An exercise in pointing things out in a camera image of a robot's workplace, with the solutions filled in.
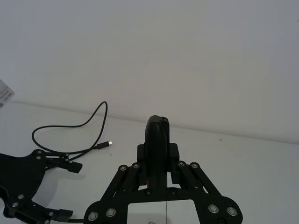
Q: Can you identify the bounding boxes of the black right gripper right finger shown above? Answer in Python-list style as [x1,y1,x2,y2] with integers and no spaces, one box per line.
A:
[168,143,244,224]

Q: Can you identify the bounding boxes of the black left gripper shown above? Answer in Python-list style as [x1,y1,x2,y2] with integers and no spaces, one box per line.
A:
[0,149,83,221]

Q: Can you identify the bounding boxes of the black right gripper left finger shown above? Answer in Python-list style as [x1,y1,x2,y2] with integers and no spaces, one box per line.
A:
[83,144,147,224]

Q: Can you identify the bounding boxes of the black plastic tool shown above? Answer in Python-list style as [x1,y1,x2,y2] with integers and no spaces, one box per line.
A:
[143,114,170,188]

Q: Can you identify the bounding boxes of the thin black cable silver plug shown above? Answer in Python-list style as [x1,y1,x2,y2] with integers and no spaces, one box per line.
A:
[31,101,113,169]

